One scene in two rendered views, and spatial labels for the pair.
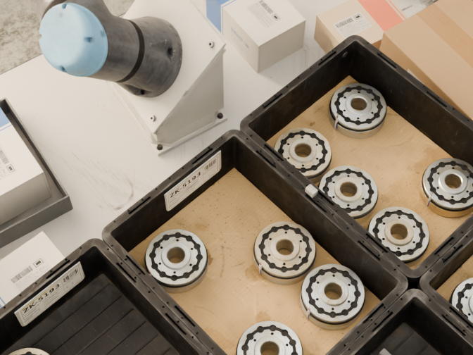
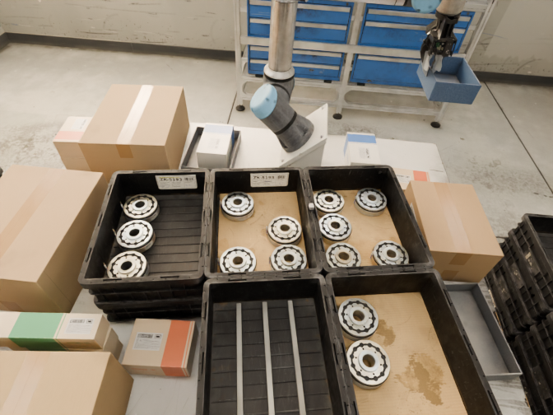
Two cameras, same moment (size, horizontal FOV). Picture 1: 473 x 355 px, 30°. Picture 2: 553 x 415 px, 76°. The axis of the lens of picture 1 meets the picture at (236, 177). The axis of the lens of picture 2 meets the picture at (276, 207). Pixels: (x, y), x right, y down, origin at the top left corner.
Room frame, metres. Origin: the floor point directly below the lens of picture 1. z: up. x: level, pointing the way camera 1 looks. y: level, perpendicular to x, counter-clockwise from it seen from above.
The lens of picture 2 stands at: (0.09, -0.44, 1.70)
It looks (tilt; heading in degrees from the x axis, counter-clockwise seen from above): 48 degrees down; 36
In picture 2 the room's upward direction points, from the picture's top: 4 degrees clockwise
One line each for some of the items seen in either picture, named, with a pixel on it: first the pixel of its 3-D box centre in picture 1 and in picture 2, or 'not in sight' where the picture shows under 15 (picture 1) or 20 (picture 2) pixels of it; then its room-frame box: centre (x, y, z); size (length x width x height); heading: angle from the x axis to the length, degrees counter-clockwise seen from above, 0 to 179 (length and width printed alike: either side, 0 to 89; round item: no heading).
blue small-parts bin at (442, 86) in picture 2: not in sight; (447, 78); (1.39, -0.20, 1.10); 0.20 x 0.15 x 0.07; 35
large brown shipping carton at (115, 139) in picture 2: not in sight; (141, 132); (0.69, 0.70, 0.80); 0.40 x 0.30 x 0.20; 39
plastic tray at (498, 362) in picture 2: not in sight; (461, 328); (0.78, -0.64, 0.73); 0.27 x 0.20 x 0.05; 42
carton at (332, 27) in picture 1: (362, 31); (406, 186); (1.21, -0.26, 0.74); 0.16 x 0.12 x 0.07; 120
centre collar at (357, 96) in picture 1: (358, 104); (371, 198); (0.93, -0.22, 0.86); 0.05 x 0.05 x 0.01
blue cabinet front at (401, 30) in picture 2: not in sight; (406, 49); (2.68, 0.37, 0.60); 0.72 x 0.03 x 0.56; 124
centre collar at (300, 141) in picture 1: (303, 151); (328, 199); (0.83, -0.12, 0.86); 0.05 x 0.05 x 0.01
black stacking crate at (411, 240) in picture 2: (376, 165); (357, 224); (0.80, -0.24, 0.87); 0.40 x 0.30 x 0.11; 44
